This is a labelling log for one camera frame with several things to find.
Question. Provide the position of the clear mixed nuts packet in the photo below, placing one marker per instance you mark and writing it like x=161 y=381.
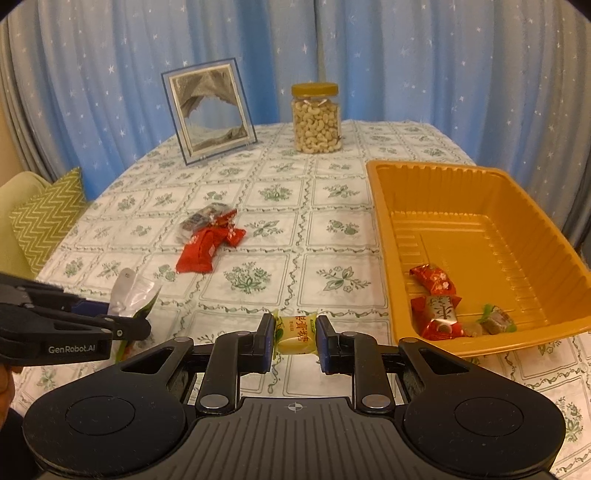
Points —
x=203 y=217

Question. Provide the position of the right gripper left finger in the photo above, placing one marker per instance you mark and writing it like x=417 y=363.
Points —
x=233 y=355

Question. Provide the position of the blue star curtain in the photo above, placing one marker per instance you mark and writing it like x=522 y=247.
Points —
x=508 y=81

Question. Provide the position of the floral white tablecloth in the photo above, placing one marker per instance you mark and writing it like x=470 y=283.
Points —
x=311 y=241

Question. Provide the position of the cashew nut jar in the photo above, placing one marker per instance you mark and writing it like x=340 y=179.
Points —
x=316 y=117

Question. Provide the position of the green candy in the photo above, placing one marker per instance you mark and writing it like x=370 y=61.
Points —
x=495 y=321

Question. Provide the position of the yellow plastic tray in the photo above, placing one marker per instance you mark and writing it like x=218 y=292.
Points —
x=493 y=240

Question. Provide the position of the small clear candy packet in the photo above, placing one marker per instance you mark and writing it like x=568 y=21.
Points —
x=472 y=329

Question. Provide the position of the yellow green snack packet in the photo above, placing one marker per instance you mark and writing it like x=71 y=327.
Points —
x=294 y=335

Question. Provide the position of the large red snack packet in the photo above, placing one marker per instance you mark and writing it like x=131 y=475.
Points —
x=198 y=253

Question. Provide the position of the green zigzag cushion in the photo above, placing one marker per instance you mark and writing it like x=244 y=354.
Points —
x=42 y=222

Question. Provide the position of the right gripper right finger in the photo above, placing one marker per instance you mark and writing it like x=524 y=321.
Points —
x=360 y=357

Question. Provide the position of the white green snack bag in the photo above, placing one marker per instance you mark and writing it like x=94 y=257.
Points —
x=132 y=299

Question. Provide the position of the red gold snack packet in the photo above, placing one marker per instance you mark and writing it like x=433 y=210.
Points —
x=435 y=318

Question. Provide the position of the sand art picture frame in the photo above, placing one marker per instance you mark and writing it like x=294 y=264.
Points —
x=209 y=109

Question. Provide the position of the dark red candy wrapper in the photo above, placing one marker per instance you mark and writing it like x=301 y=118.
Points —
x=225 y=219

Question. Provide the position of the small red gold packet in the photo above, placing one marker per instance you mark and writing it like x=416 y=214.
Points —
x=434 y=279

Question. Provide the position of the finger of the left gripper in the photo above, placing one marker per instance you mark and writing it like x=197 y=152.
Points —
x=22 y=292
x=22 y=319

